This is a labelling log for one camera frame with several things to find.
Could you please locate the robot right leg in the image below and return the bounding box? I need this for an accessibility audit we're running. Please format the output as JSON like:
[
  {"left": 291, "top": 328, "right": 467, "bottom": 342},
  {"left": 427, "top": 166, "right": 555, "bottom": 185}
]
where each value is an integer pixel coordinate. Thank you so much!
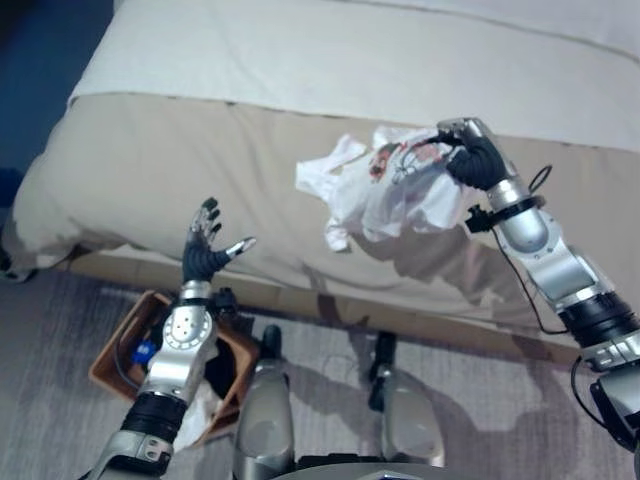
[{"left": 368, "top": 330, "right": 445, "bottom": 469}]

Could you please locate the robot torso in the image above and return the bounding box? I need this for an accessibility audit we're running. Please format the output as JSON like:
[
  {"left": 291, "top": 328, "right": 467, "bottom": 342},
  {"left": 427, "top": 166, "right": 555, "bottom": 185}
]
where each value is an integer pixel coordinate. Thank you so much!
[{"left": 279, "top": 453, "right": 446, "bottom": 480}]

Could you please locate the bed with beige cover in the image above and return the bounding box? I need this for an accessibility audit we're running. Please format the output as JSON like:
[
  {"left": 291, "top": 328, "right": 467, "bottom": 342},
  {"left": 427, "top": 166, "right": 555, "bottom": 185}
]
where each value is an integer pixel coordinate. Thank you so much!
[{"left": 0, "top": 0, "right": 640, "bottom": 366}]

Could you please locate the white printed t-shirt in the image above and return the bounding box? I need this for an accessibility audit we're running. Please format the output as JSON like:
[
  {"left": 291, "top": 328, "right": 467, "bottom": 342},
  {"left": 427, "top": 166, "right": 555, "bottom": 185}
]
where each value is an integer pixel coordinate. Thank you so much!
[{"left": 294, "top": 124, "right": 476, "bottom": 253}]

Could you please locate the robot leg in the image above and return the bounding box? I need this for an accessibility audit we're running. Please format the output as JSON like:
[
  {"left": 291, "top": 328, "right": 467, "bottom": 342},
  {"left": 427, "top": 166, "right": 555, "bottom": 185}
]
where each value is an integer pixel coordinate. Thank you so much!
[
  {"left": 233, "top": 324, "right": 296, "bottom": 480},
  {"left": 368, "top": 330, "right": 445, "bottom": 469}
]

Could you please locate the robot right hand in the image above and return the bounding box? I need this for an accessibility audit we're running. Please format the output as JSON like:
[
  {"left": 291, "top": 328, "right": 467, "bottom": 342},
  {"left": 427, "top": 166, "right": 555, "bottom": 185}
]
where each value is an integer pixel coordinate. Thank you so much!
[{"left": 436, "top": 117, "right": 507, "bottom": 192}]

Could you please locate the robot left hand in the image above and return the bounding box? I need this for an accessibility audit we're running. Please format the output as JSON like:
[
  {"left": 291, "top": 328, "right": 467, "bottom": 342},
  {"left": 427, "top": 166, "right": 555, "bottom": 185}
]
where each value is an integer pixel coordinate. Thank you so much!
[{"left": 181, "top": 196, "right": 258, "bottom": 283}]

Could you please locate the dark cloth in basket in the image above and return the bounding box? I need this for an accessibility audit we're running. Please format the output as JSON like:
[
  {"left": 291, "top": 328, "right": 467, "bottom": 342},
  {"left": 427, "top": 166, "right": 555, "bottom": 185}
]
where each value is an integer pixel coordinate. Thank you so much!
[{"left": 203, "top": 339, "right": 242, "bottom": 402}]

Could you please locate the robot left leg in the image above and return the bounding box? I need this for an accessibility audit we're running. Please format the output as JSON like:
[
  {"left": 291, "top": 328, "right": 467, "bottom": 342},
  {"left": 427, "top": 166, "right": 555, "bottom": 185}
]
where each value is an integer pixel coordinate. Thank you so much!
[{"left": 233, "top": 324, "right": 296, "bottom": 480}]

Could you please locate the white bed sheet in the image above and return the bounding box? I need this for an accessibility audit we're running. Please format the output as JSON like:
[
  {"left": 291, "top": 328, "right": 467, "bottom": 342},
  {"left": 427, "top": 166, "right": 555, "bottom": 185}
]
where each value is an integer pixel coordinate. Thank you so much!
[{"left": 67, "top": 0, "right": 640, "bottom": 154}]

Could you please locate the brown laundry basket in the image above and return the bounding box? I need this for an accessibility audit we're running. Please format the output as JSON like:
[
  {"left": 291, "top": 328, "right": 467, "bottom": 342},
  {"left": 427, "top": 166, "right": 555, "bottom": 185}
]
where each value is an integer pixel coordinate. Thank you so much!
[{"left": 88, "top": 290, "right": 261, "bottom": 447}]

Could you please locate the blue printed cloth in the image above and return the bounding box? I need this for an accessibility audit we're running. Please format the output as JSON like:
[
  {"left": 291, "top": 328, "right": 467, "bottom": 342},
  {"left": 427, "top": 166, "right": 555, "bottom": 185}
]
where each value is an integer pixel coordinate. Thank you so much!
[{"left": 130, "top": 339, "right": 156, "bottom": 365}]

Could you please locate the white cloth in basket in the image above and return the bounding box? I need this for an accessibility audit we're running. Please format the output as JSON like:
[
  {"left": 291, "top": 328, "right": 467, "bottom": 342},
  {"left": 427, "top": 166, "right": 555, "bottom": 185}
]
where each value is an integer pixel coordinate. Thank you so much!
[{"left": 172, "top": 379, "right": 226, "bottom": 450}]

